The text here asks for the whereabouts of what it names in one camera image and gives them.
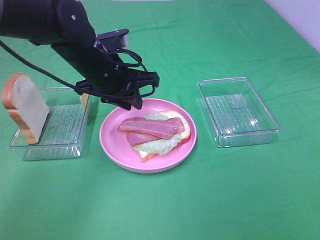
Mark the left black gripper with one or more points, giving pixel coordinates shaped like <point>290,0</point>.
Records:
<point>114,81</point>

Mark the bacon strip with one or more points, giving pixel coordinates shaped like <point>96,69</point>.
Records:
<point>161,128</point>
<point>138,138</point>

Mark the yellow cheese slice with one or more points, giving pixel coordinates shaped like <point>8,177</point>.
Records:
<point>84,99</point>

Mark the green lettuce leaf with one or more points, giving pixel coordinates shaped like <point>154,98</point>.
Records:
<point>147,145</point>

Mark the bread slice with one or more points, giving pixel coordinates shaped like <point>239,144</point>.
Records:
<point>25,105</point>
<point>163,146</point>

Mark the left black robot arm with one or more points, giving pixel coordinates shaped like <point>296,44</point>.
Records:
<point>62,24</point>

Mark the pink round plate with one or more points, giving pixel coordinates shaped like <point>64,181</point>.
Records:
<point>116,146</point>

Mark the left clear plastic tray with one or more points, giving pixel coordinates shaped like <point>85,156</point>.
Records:
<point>65,130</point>

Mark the clear plastic tray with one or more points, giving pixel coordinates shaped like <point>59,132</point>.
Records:
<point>65,130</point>
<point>236,114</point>

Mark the green tablecloth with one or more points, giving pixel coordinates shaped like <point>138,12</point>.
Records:
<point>260,192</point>

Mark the right clear plastic tray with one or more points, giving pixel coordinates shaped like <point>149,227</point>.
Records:
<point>236,114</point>

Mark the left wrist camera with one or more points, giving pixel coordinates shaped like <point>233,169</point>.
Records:
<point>111,42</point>

